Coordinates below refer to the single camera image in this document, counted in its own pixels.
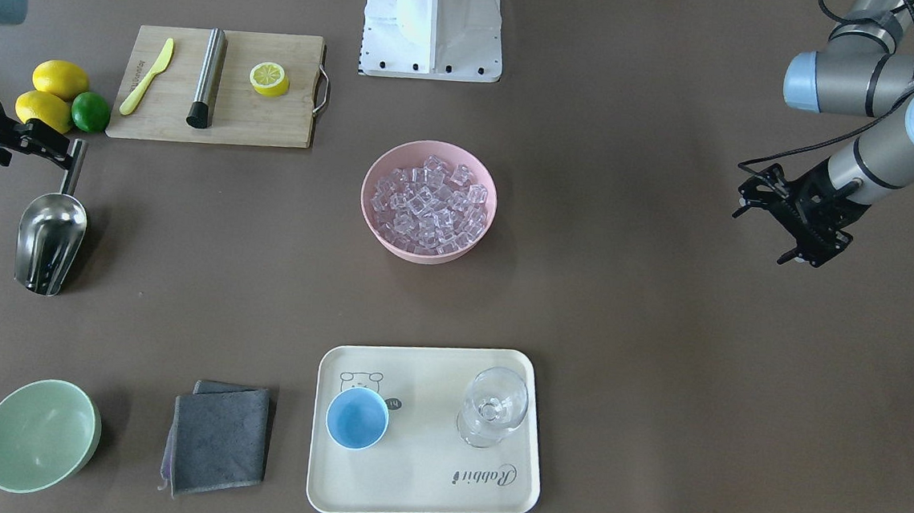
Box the yellow plastic knife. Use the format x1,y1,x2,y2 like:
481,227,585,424
118,38,175,116

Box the clear wine glass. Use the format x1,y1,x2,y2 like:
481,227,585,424
457,366,529,448

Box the wooden cutting board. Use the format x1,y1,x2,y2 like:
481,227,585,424
106,25,328,149

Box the steel muddler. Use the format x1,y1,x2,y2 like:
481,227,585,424
185,28,228,129

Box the metal ice scoop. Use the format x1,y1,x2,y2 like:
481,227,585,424
14,139,88,296

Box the clear ice cubes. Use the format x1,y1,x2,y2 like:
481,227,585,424
363,153,490,258

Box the green bowl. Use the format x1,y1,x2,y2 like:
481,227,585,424
0,379,101,494

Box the cream serving tray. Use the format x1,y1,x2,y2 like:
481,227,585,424
307,345,542,513

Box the half lemon slice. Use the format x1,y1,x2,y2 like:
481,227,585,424
249,62,290,97

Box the green lime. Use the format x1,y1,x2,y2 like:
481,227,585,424
71,92,112,133

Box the pink bowl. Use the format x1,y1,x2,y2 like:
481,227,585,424
360,140,498,265

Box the yellow lemon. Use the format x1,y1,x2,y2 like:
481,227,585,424
31,59,91,102
14,90,74,134

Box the grey folded cloth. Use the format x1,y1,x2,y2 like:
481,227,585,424
161,380,271,497

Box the light blue cup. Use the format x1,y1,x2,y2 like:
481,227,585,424
325,386,390,450

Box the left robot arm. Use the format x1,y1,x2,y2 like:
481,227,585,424
737,0,914,267

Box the white pillar base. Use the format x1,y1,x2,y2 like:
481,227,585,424
357,0,503,83

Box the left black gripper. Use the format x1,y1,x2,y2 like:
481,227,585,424
732,164,870,268

